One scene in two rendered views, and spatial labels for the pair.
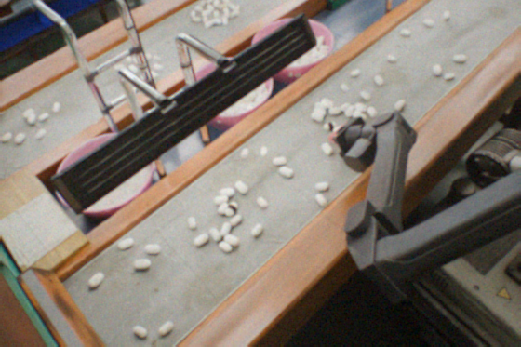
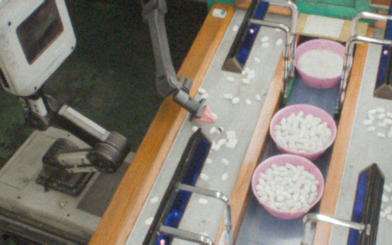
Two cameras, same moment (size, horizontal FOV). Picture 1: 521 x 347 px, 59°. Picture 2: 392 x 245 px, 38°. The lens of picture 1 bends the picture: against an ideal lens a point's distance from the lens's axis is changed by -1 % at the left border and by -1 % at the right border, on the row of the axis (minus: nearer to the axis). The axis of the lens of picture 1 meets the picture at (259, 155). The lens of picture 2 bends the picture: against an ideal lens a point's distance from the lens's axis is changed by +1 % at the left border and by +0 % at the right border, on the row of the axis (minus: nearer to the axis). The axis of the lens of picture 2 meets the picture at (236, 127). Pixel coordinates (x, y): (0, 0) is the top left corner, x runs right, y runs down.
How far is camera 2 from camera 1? 2.53 m
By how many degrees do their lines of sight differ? 78
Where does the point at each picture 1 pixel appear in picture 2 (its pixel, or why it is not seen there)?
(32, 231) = (323, 24)
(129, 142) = not seen: outside the picture
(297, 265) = (195, 60)
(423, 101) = (166, 174)
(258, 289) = (207, 47)
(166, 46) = (390, 152)
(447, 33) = not seen: outside the picture
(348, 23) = not seen: outside the picture
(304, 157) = (224, 110)
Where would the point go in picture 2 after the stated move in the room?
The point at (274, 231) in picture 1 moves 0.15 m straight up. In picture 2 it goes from (216, 73) to (214, 47)
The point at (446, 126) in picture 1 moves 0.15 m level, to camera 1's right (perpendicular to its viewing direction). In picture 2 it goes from (146, 150) to (112, 169)
